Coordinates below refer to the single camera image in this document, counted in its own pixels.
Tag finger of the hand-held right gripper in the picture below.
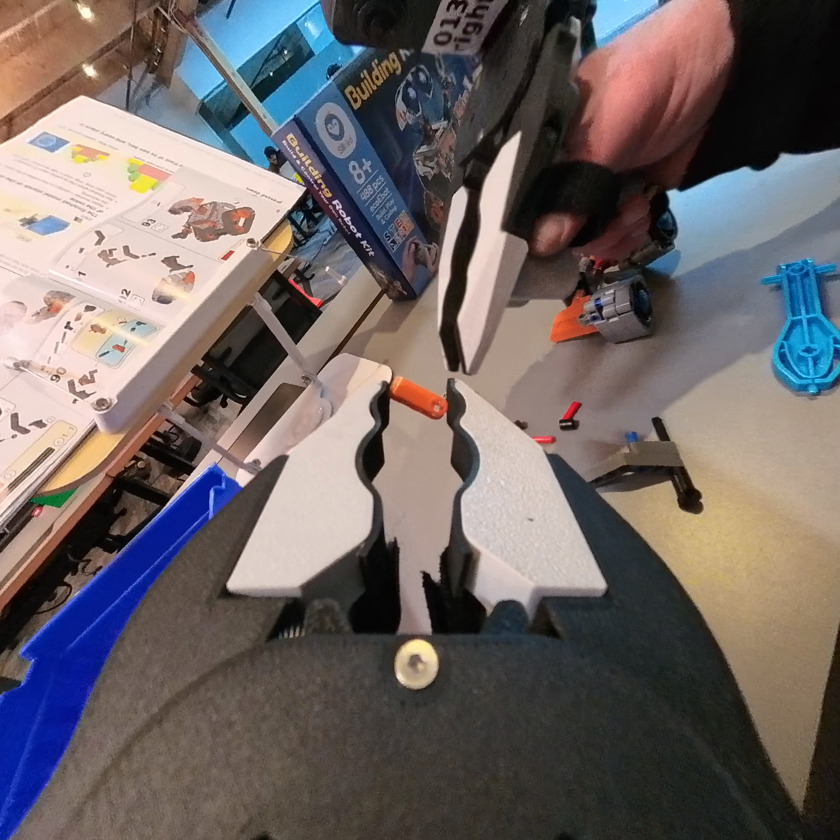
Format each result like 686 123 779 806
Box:
436 184 487 371
456 131 529 375

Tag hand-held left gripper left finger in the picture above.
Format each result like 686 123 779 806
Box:
226 379 395 634

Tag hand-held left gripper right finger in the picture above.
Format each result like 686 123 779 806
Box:
446 377 608 634

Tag orange toy connector block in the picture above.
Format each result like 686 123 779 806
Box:
390 377 450 421

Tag black toy axle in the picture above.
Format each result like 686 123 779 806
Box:
651 416 703 513

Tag blue plastic bin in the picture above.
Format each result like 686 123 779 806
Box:
0 465 240 840

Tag person's right forearm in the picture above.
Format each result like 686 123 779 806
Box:
676 0 840 191

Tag person's right hand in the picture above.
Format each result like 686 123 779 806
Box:
527 0 737 260

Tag blue toy kit box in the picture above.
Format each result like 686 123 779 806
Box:
271 46 487 301

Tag grey orange toy robot head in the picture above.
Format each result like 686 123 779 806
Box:
548 190 680 345

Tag blue plastic toy tool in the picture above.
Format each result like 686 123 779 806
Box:
761 259 840 396

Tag instruction booklet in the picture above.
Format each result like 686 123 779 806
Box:
0 95 309 526

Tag white pendant on cord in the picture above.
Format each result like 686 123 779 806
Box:
259 243 345 286

